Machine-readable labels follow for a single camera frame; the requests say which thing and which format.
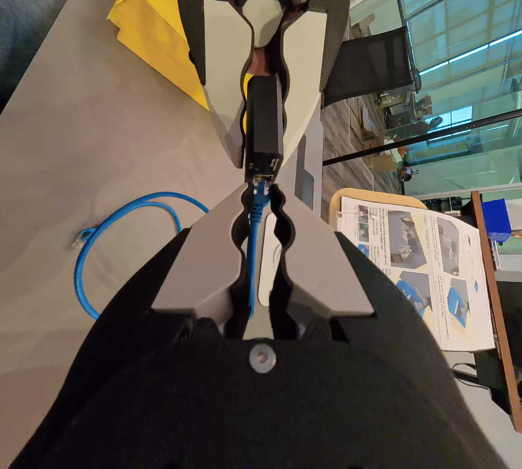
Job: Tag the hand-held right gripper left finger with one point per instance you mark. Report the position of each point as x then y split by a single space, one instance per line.
204 265

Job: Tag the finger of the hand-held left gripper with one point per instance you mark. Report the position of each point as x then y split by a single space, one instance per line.
224 61
310 61

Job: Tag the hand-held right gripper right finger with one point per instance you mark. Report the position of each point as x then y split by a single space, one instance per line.
322 269

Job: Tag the yellow plastic bin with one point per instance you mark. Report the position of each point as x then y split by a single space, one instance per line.
155 40

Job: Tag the black ethernet splitter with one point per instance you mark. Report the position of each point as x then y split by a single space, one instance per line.
263 122

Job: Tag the black mesh chair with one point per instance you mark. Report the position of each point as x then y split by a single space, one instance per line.
375 61

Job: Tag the printed instruction sheet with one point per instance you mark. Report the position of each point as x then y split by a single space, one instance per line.
440 273

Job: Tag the black railing bar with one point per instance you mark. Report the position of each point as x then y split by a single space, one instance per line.
408 139

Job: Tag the brown wooden desk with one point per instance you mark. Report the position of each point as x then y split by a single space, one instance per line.
487 257

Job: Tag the blue storage bin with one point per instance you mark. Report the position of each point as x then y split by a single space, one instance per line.
495 216

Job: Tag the person's leg in jeans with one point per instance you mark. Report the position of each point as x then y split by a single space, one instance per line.
24 8

